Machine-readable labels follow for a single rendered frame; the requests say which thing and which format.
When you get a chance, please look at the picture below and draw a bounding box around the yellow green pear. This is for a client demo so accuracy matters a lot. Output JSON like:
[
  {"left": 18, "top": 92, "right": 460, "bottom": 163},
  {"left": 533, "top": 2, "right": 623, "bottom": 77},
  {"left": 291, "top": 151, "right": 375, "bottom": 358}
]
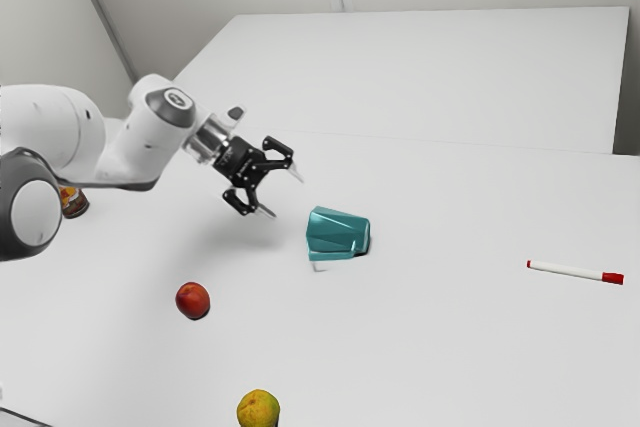
[{"left": 236, "top": 388, "right": 281, "bottom": 427}]

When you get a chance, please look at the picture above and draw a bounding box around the red apple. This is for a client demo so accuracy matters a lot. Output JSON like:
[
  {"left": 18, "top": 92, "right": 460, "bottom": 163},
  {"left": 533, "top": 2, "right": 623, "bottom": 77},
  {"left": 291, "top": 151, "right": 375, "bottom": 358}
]
[{"left": 175, "top": 281, "right": 212, "bottom": 321}]

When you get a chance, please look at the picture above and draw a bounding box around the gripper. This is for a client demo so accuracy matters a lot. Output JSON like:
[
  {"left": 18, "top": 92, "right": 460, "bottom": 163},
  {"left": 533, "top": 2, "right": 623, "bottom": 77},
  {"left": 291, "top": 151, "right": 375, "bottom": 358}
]
[{"left": 211, "top": 135, "right": 306, "bottom": 220}]

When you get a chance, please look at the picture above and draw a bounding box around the can with red label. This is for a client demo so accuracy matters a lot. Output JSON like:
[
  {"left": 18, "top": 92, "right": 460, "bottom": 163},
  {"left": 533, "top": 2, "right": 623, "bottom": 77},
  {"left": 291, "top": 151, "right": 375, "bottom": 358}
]
[{"left": 58, "top": 184, "right": 91, "bottom": 220}]

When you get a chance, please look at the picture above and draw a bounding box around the teal faceted mug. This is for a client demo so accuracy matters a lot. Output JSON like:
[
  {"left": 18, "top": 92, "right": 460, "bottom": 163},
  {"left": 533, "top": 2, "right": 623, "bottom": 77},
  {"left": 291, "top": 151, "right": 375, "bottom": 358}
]
[{"left": 305, "top": 205, "right": 372, "bottom": 262}]

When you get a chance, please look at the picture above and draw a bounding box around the white marker with red cap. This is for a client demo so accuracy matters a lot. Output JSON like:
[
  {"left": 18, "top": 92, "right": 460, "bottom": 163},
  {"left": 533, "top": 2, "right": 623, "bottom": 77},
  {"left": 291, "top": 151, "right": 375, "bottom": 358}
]
[{"left": 525, "top": 259, "right": 626, "bottom": 286}]

